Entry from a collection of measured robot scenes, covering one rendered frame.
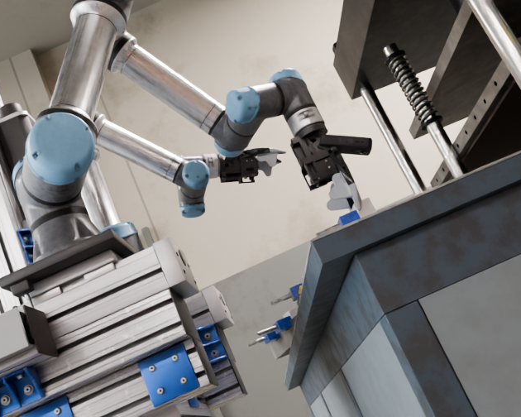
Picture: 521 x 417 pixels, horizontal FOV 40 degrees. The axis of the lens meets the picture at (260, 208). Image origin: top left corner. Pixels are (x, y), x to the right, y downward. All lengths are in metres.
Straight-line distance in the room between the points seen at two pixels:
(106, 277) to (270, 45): 3.68
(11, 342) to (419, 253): 0.67
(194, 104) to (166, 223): 2.93
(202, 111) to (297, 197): 2.86
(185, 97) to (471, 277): 0.87
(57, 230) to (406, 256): 0.69
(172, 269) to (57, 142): 0.30
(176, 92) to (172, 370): 0.65
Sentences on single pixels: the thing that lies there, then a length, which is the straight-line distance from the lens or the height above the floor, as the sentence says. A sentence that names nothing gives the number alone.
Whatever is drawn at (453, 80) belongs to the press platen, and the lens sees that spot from 2.78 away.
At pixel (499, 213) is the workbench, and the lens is 1.05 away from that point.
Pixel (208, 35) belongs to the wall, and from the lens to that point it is 5.01.
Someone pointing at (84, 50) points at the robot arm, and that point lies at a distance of 1.49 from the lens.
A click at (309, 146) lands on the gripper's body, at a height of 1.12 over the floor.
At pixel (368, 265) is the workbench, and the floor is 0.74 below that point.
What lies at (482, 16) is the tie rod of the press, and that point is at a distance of 2.11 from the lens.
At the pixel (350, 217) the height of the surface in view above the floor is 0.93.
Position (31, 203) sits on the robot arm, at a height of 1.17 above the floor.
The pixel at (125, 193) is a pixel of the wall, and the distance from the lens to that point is 4.68.
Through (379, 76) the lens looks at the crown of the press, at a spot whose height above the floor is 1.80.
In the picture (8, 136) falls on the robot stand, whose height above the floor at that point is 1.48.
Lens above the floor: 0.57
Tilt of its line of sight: 17 degrees up
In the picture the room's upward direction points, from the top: 25 degrees counter-clockwise
